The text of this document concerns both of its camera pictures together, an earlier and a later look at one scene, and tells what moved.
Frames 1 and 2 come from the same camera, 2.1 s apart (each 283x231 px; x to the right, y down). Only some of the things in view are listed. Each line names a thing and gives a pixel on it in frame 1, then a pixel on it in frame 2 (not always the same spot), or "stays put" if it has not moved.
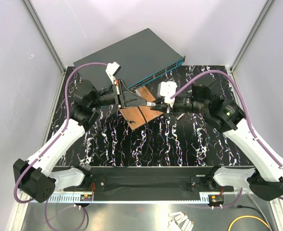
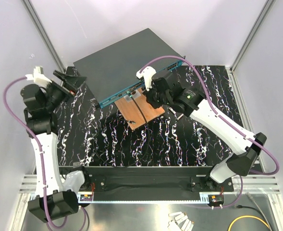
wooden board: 137,115 stays put
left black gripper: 124,97 -> 73,83
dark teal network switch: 142,57 stays put
